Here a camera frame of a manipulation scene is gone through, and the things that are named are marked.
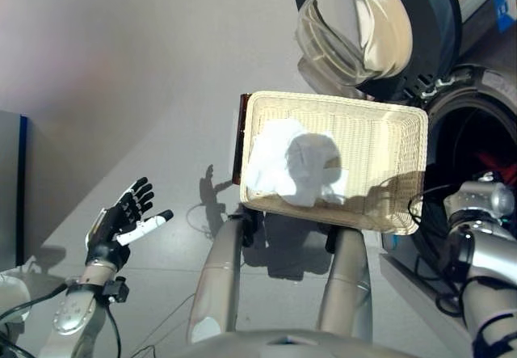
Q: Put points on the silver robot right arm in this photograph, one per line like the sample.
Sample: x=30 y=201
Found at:
x=488 y=253

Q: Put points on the orange-red garment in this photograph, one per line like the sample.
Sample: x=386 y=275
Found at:
x=490 y=160

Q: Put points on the silver white cylindrical device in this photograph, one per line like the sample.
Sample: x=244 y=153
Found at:
x=14 y=293

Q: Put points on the silver robot leg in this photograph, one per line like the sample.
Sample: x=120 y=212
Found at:
x=218 y=277
x=347 y=285

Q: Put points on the cream wicker laundry basket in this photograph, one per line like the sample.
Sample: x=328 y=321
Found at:
x=371 y=131

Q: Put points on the silver robot right leg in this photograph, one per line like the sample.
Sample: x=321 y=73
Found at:
x=347 y=285

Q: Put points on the round glass washing machine door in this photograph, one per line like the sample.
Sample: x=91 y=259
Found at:
x=432 y=22

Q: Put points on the white garment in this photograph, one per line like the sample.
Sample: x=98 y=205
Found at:
x=274 y=156

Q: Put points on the silver robot left leg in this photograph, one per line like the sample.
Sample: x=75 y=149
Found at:
x=218 y=277

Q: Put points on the blue white barcode sticker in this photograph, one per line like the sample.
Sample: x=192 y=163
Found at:
x=507 y=10

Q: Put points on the grey robot torso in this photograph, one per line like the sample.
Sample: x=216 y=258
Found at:
x=291 y=346

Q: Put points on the blue energy label sticker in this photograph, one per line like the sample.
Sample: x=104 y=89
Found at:
x=389 y=244

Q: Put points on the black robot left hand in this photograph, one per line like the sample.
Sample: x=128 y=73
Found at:
x=107 y=241

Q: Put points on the grey front-load washing machine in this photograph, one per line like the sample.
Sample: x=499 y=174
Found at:
x=484 y=91

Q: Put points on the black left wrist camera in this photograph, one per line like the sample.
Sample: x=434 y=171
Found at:
x=116 y=290

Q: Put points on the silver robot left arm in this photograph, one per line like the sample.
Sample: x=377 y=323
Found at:
x=76 y=313

